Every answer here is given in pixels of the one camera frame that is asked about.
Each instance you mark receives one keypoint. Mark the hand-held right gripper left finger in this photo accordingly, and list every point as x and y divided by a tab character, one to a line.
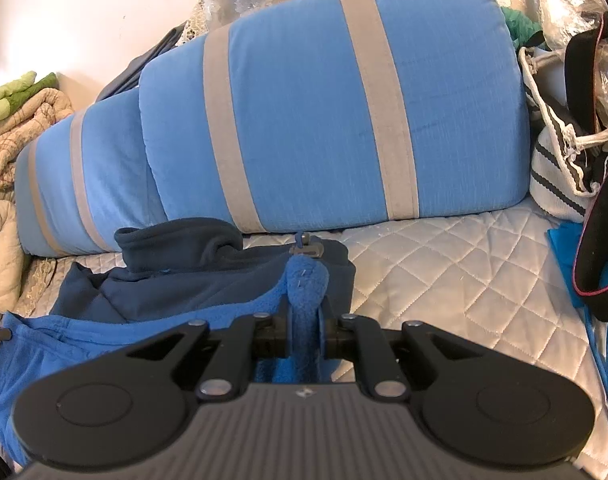
284	335

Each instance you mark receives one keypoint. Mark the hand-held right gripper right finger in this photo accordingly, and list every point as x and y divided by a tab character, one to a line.
323	335

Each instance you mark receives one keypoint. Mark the blue fleece jacket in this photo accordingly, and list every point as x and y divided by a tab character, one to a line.
159	285

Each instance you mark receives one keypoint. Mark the white quilted bedspread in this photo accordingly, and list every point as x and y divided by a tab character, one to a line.
459	270

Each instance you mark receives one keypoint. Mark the blue grey-striped cushion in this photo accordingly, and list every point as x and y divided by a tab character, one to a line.
109	160
309	110

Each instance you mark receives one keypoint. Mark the light blue plastic sheet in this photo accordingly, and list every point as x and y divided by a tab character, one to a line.
564	255

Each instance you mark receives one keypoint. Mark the white striped tote bag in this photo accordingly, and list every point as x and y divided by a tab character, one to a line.
549	180

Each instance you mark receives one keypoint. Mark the black bag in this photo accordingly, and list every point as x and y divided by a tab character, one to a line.
599	240

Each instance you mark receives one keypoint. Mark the grey folded cloth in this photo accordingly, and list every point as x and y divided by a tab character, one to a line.
129	72

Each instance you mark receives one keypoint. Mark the beige comforter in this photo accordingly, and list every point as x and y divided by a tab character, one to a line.
14	150

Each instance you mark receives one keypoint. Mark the green blanket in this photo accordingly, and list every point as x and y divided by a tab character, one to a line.
9	105

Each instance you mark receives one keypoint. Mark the green cloth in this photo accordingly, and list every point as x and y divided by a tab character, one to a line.
521	25

